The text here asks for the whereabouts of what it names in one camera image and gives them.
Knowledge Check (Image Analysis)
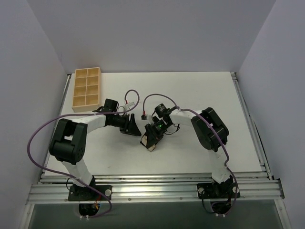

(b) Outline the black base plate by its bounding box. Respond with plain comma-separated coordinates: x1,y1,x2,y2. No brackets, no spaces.
196,182,236,199
68,184,112,202

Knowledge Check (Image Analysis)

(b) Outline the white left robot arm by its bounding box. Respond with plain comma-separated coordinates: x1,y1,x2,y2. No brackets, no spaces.
49,112,141,200

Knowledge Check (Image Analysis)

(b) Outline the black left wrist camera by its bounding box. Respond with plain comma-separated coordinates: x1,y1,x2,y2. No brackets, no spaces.
102,99,119,112

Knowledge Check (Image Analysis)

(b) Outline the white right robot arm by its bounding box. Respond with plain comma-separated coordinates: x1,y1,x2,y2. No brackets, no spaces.
141,104,233,197

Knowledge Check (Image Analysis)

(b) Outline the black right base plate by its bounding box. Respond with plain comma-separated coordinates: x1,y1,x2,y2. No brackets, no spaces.
196,182,236,199

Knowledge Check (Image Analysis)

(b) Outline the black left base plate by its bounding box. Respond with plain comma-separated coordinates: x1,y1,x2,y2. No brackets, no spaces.
68,184,112,202

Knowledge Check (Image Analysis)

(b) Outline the wooden compartment tray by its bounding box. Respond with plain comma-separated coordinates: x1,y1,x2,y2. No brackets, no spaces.
72,67,101,113

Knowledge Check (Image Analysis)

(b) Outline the black underwear with beige waistband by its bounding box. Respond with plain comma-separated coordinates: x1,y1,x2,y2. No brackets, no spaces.
140,130,164,152

